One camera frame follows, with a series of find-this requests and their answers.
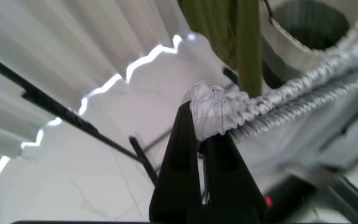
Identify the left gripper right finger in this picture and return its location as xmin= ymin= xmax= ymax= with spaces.
xmin=202 ymin=130 xmax=269 ymax=222

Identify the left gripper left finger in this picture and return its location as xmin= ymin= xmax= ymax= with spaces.
xmin=149 ymin=101 xmax=203 ymax=222

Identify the pale grey garment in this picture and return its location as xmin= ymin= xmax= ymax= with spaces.
xmin=181 ymin=18 xmax=358 ymax=187

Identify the green printed shirt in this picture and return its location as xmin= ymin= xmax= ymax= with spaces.
xmin=177 ymin=0 xmax=264 ymax=98

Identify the black clothes rack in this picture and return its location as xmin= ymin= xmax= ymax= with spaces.
xmin=0 ymin=49 xmax=239 ymax=187

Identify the white laundry basket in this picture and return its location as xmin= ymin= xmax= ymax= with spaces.
xmin=259 ymin=0 xmax=358 ymax=90

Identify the white curtain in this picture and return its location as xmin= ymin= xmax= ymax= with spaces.
xmin=0 ymin=0 xmax=195 ymax=184

